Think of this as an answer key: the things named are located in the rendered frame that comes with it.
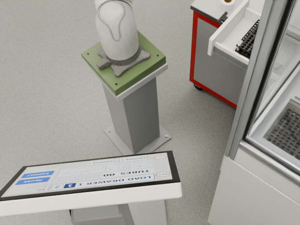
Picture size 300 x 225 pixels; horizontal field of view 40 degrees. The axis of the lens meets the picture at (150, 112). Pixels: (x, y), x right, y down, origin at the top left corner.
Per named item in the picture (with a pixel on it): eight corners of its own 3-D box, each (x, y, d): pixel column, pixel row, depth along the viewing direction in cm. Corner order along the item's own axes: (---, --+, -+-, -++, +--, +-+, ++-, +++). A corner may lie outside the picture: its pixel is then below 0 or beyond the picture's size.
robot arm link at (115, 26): (104, 64, 174) (92, 29, 155) (101, 33, 184) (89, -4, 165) (142, 57, 173) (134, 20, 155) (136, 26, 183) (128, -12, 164)
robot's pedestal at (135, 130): (104, 131, 255) (79, 56, 189) (142, 105, 263) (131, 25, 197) (132, 166, 242) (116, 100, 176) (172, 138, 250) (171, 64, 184)
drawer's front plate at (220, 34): (207, 55, 178) (209, 38, 169) (243, 14, 189) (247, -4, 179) (210, 56, 178) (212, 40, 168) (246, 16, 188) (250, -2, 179)
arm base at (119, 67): (89, 57, 185) (85, 49, 180) (130, 33, 189) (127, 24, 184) (109, 83, 176) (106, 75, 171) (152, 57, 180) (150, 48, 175)
